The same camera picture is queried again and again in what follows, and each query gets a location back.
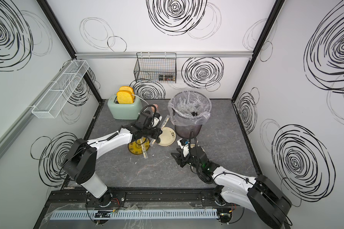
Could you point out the white slotted cable duct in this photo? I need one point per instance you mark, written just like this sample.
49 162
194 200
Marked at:
134 214

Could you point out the chopsticks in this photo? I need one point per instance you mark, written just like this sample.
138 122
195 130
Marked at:
144 150
162 126

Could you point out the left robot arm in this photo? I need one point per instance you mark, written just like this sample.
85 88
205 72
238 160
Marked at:
80 161

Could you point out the yellow toast slice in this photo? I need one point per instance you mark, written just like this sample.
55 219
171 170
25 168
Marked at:
125 97
127 88

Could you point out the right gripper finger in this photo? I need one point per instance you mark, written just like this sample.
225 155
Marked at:
175 155
177 161

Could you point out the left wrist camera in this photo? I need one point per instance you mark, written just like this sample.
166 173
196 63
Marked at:
156 120

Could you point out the mint green toaster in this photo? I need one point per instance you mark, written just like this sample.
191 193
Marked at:
124 111

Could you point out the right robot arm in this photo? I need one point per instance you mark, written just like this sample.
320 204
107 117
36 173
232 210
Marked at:
258 194

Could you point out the cream plate with black patch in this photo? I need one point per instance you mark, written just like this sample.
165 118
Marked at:
167 137

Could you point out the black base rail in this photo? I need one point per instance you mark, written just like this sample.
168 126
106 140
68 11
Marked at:
206 197

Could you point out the rear yellow toast slice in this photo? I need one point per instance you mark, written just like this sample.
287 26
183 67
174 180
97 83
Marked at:
127 88

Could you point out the yellow patterned plate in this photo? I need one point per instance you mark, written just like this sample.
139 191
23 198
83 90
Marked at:
136 146

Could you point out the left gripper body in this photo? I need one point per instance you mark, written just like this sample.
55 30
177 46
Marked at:
150 132

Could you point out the black mesh trash bin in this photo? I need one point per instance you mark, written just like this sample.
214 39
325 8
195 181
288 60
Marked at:
188 126

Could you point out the front yellow toast slice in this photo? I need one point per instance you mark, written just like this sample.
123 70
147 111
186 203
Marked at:
125 97

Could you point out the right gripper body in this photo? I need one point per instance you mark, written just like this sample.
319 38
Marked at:
189 160

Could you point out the white mesh wall shelf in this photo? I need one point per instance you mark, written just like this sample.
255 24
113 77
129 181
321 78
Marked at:
69 87

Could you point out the black wire wall basket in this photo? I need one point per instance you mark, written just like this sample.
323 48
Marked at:
156 67

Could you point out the pink lid glass jar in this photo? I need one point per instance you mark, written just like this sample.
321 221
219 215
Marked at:
156 108

